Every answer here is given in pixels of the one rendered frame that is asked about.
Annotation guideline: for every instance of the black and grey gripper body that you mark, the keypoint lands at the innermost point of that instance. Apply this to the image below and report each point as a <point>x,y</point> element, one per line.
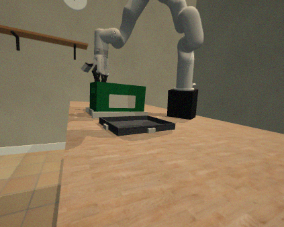
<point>102,64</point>

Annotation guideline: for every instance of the dark green crate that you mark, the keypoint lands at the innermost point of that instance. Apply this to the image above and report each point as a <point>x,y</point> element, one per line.
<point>113,97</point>

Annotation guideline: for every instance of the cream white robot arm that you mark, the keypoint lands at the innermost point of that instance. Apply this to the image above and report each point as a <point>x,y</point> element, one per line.
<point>189,19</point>

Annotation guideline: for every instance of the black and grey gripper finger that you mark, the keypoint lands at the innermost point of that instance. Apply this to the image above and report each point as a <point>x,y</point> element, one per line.
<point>104,78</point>
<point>96,75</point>

